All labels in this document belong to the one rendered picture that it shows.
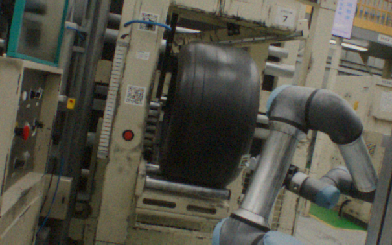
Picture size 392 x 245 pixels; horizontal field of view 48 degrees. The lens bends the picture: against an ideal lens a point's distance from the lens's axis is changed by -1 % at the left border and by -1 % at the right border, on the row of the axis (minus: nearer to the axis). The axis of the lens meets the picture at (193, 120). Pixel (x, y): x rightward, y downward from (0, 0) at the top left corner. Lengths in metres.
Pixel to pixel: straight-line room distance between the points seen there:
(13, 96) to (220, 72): 0.81
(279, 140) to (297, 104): 0.11
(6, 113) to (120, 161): 0.80
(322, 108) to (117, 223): 1.00
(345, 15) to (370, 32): 3.12
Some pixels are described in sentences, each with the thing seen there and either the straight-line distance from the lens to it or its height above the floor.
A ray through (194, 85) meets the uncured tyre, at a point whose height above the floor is 1.29.
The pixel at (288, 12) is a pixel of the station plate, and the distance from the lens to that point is 2.18.
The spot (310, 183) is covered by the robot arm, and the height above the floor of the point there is 1.05.
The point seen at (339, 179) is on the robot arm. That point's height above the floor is 1.08.
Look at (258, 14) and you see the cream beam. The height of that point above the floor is 1.68.
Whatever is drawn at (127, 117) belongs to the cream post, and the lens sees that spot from 1.78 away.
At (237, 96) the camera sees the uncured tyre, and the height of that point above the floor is 1.29.
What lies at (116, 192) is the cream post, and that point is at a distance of 1.82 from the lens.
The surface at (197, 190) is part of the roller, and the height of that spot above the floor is 0.90.
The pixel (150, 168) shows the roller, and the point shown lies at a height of 0.91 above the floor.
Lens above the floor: 1.26
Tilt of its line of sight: 3 degrees down
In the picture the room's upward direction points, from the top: 11 degrees clockwise
